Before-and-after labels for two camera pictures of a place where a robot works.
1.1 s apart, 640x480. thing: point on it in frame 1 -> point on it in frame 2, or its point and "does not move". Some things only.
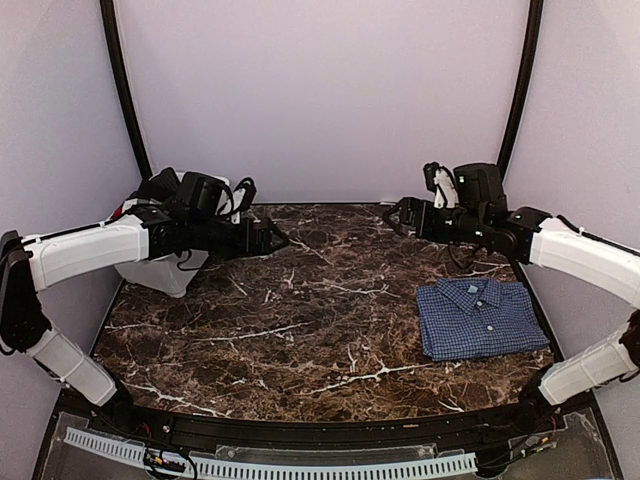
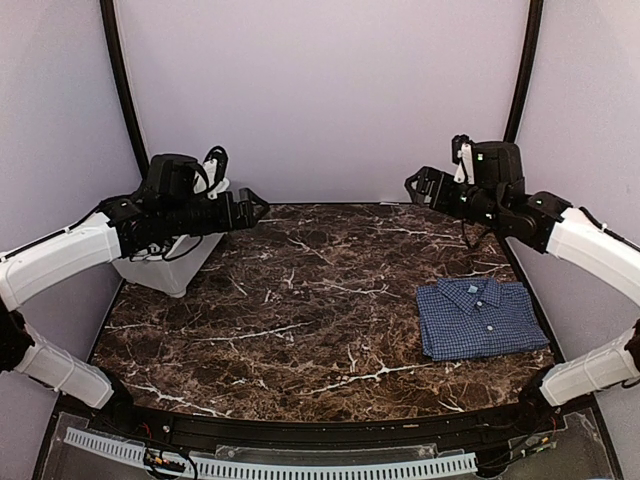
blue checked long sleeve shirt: [468, 318] does not move
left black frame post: [108, 13] does not move
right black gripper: [423, 224] -> [428, 175]
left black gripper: [247, 246] -> [228, 219]
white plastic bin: [172, 275] does not move
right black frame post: [534, 25] does not move
